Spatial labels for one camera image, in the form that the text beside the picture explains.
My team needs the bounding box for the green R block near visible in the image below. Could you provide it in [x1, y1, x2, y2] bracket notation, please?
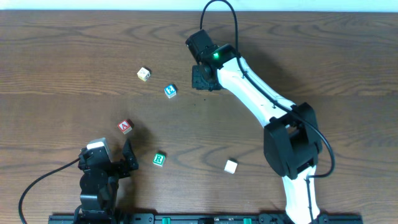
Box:
[152, 153, 166, 167]

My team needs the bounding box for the red letter A block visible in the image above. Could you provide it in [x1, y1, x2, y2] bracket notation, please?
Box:
[118, 119, 132, 134]

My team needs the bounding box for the cream picture wooden block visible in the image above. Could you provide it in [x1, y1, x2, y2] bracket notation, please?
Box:
[137, 67, 151, 82]

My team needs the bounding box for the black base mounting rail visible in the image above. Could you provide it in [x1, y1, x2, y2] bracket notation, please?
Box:
[48, 212, 364, 224]

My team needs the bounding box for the plain white wooden block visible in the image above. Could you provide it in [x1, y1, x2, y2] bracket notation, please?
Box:
[224, 160, 238, 174]

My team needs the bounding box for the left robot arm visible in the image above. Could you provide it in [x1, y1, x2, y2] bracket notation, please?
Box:
[73, 138, 139, 223]

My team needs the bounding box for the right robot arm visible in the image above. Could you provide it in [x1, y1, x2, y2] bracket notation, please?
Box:
[185, 29, 322, 223]

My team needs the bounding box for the blue number 2 block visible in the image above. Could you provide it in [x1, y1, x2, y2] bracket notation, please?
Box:
[164, 84, 177, 98]

